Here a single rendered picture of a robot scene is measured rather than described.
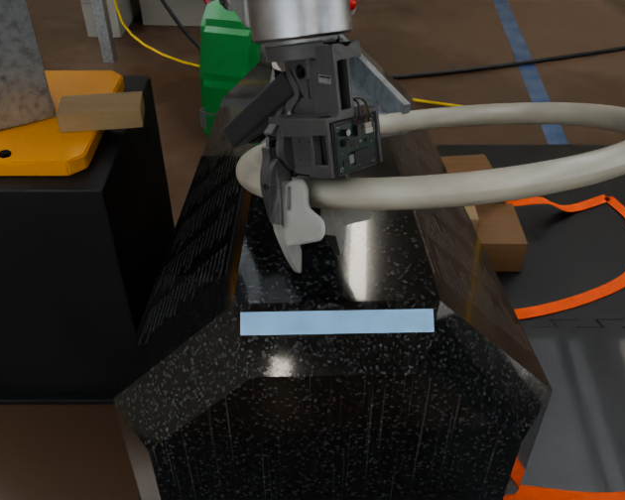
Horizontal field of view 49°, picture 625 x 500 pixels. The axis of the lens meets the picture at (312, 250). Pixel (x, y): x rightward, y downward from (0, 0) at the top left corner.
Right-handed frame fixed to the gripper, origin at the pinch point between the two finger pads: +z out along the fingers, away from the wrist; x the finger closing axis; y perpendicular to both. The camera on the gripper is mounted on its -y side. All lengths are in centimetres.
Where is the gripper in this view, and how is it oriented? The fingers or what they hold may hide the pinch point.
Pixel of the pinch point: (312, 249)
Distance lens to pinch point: 69.1
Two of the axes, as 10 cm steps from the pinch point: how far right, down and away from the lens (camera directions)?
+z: 1.2, 9.4, 3.1
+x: 6.8, -3.0, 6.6
